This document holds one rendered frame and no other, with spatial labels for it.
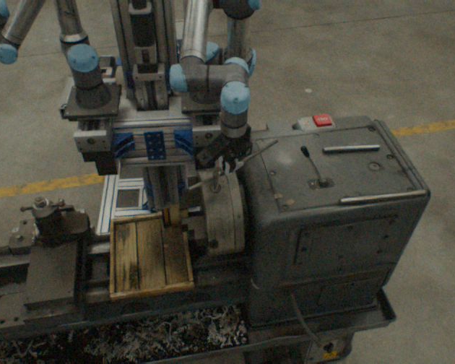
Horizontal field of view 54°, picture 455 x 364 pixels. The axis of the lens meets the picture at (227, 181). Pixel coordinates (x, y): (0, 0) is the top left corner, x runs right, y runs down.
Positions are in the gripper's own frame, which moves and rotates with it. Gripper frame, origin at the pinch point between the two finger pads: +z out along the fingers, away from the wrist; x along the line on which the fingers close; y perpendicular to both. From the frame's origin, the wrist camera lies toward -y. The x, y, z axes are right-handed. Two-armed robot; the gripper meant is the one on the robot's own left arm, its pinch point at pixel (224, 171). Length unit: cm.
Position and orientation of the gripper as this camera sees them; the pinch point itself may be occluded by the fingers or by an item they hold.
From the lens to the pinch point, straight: 143.5
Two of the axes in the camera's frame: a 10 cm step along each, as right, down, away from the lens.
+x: -5.1, -7.3, 4.6
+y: 8.6, -4.1, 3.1
